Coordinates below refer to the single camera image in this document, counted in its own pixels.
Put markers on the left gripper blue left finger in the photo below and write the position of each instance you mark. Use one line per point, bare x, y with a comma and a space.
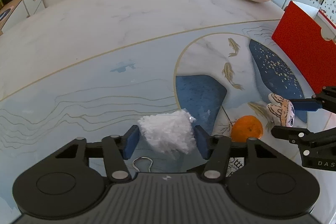
130, 141

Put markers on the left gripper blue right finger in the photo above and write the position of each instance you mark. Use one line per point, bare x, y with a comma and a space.
202, 141

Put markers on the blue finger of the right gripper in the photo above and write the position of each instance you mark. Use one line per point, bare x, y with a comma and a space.
293, 134
306, 104

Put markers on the pink binder clip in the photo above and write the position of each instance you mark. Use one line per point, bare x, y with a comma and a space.
142, 164

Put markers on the white tissue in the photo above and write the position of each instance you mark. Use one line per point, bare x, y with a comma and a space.
169, 133

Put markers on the chicken breast pouch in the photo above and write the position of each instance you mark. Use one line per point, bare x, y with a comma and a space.
234, 164

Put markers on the orange tangerine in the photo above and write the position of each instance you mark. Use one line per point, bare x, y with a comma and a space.
246, 127

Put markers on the red white cardboard box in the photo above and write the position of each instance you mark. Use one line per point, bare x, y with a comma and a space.
300, 37

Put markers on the white sideboard cabinet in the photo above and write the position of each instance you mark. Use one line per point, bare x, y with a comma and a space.
17, 11

